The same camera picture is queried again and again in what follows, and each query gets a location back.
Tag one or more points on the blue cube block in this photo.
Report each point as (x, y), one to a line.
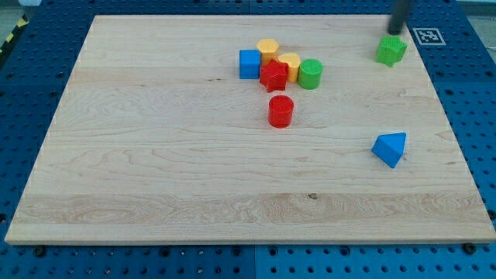
(249, 64)

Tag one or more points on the red star block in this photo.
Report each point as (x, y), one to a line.
(274, 76)

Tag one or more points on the yellow hexagon block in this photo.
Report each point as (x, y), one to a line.
(269, 49)

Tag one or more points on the yellow heart block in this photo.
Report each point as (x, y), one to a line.
(293, 62)

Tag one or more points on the green cylinder block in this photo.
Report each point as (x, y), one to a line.
(310, 72)

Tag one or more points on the yellow black hazard tape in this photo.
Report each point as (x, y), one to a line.
(14, 35)

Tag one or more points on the green star block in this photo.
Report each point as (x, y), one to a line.
(390, 50)

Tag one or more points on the wooden board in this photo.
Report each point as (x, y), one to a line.
(156, 140)

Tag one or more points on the black cylindrical robot arm tip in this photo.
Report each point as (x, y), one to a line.
(399, 15)

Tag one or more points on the red cylinder block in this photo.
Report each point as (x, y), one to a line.
(280, 111)

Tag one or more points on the white fiducial marker tag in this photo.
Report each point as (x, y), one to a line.
(429, 36)

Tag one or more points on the blue triangle block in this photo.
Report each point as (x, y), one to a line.
(390, 148)

